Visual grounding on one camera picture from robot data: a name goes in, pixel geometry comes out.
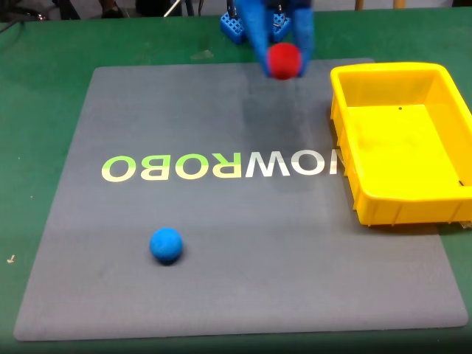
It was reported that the blue ball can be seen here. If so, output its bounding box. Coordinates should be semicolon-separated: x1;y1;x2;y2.
148;226;184;265

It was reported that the green table cover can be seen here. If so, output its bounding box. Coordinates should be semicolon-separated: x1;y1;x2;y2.
0;10;472;354

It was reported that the grey mat with lettering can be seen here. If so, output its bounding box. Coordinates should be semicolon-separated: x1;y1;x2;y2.
13;57;469;342

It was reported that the red ball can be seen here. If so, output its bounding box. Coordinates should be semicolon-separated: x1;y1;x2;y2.
267;42;303;80

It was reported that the yellow plastic bin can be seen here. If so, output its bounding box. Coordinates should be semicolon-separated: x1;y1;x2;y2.
329;61;472;228

